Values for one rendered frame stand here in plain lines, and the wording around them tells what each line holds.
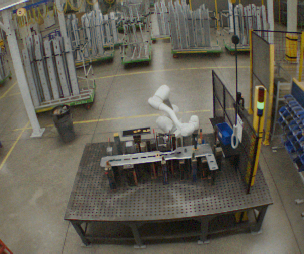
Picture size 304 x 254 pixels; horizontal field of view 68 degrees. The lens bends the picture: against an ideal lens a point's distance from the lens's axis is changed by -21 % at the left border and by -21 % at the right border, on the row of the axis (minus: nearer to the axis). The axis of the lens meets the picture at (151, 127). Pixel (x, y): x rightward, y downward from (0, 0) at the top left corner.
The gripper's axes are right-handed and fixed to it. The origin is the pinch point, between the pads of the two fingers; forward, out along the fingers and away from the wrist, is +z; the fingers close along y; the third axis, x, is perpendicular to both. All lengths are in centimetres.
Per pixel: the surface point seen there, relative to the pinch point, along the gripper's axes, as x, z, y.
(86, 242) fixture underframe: -160, 97, 68
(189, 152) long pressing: -8.3, 6.4, 3.5
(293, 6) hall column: 514, -117, -565
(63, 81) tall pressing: -272, 29, -385
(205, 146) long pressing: 13.7, 6.5, -3.7
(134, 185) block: -79, 33, 21
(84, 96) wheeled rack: -219, 79, -373
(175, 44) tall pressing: 63, 57, -681
